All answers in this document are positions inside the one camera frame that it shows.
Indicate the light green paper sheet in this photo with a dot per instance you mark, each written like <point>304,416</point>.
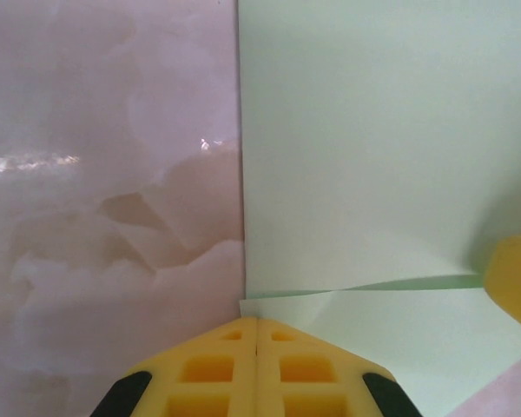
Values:
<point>373,130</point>

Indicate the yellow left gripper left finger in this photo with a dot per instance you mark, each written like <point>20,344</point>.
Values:
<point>217,373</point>

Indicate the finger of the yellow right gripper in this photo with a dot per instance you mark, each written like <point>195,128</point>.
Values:
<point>516,278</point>

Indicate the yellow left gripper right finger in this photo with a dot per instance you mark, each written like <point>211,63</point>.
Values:
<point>304,373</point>

